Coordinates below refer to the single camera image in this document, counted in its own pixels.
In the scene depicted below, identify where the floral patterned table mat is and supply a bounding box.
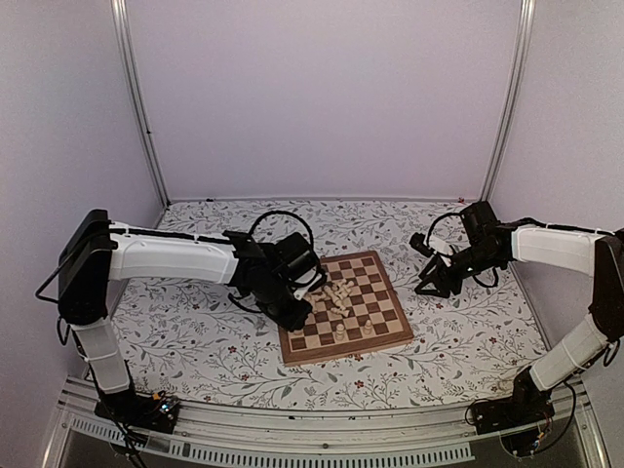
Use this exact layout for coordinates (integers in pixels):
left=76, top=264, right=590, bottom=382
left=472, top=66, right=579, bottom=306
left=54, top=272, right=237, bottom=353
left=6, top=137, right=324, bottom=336
left=112, top=201, right=545, bottom=410

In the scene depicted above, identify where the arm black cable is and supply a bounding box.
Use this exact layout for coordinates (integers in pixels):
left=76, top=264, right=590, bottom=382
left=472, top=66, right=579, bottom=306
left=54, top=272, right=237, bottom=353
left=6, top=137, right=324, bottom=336
left=248, top=209, right=313, bottom=245
left=426, top=210, right=467, bottom=245

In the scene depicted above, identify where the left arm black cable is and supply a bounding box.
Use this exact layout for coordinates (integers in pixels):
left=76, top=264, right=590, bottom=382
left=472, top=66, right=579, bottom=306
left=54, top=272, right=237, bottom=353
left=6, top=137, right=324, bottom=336
left=248, top=209, right=313, bottom=245

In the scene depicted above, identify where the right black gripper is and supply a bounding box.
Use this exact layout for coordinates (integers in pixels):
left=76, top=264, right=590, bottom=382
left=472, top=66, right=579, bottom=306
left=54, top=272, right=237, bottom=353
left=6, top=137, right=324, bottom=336
left=415, top=243, right=502, bottom=299

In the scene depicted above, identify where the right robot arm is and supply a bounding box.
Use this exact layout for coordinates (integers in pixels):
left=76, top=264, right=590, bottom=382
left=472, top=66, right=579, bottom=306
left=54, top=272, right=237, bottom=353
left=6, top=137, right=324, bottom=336
left=409, top=201, right=623, bottom=425

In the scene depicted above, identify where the front aluminium rail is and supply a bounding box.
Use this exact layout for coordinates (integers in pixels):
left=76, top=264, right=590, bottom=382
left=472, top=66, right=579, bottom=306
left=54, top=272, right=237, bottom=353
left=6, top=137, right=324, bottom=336
left=42, top=377, right=615, bottom=467

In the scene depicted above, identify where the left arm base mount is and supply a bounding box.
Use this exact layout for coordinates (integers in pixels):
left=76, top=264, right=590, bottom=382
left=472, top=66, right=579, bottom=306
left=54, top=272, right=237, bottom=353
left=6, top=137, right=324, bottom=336
left=95, top=388, right=180, bottom=434

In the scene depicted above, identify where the aluminium frame post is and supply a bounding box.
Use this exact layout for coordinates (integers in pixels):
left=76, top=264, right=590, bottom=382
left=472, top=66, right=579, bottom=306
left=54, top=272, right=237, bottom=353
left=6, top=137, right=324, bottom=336
left=480, top=0, right=536, bottom=201
left=110, top=0, right=171, bottom=208

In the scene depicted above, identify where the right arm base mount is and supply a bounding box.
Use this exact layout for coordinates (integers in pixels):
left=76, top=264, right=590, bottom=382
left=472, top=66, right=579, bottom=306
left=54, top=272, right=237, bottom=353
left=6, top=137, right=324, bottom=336
left=468, top=390, right=555, bottom=435

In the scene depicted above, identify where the left aluminium frame post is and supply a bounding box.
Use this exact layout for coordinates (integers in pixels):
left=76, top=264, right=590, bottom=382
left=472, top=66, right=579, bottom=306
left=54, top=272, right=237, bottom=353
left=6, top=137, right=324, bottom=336
left=110, top=0, right=171, bottom=208

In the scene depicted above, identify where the wooden chess board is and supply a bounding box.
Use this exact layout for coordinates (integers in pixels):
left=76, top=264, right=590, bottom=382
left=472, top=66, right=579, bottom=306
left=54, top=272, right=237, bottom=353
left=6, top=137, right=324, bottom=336
left=279, top=251, right=413, bottom=367

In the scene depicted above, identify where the right aluminium frame post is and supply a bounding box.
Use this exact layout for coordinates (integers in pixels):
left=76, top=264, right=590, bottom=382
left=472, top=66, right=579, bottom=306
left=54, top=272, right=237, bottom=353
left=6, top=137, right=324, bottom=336
left=480, top=0, right=536, bottom=201

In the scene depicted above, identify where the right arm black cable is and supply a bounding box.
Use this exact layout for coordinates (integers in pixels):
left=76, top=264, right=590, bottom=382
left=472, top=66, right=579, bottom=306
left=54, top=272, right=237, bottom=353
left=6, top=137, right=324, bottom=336
left=426, top=210, right=467, bottom=245

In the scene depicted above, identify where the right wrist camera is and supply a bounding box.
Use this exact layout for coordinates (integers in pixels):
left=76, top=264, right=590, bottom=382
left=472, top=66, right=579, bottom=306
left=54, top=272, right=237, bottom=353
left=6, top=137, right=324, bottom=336
left=409, top=233, right=454, bottom=257

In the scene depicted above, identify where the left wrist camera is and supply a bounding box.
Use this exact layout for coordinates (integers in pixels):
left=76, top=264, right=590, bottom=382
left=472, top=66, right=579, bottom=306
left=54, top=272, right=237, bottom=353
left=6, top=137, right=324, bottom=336
left=292, top=268, right=327, bottom=300

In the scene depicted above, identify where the white pawn placed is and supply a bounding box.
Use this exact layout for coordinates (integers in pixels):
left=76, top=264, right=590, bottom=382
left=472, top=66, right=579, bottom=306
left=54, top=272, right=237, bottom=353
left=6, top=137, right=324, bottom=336
left=334, top=323, right=346, bottom=342
left=362, top=320, right=373, bottom=337

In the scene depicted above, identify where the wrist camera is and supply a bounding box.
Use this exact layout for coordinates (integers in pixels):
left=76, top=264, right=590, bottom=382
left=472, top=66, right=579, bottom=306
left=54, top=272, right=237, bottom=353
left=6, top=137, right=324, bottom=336
left=409, top=233, right=454, bottom=257
left=292, top=268, right=327, bottom=300

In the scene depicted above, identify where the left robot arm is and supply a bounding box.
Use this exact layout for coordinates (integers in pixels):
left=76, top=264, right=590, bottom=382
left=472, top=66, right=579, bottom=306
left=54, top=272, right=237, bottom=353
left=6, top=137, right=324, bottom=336
left=35, top=209, right=327, bottom=423

